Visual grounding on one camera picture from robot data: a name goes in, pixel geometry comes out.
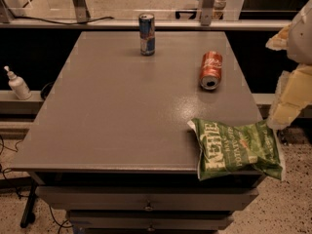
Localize green jalapeno chip bag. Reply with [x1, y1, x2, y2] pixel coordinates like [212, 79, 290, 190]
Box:
[188, 118, 285, 180]

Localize blue silver energy drink can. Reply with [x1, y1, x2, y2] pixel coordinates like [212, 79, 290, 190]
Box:
[138, 13, 155, 56]

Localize grey drawer cabinet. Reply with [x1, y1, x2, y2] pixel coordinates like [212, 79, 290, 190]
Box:
[36, 171, 264, 234]

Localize black cable on ledge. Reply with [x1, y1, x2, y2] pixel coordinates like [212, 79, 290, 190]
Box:
[9, 7, 115, 25]

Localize metal frame post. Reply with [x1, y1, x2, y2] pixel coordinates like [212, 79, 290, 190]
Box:
[72, 0, 91, 23]
[200, 0, 215, 26]

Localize left metal frame post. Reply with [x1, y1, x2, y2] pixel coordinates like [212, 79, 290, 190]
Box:
[72, 0, 91, 23]

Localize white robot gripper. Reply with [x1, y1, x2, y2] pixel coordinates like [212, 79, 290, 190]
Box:
[265, 0, 312, 130]

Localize right metal frame post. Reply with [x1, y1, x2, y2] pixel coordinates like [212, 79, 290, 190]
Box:
[200, 0, 215, 26]

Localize black floor cables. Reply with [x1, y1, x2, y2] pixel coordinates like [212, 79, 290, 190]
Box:
[0, 135, 74, 234]

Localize orange soda can lying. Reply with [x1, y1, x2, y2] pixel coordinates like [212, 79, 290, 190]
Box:
[199, 51, 222, 90]

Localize white pump bottle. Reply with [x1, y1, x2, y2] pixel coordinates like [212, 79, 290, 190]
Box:
[4, 66, 32, 100]

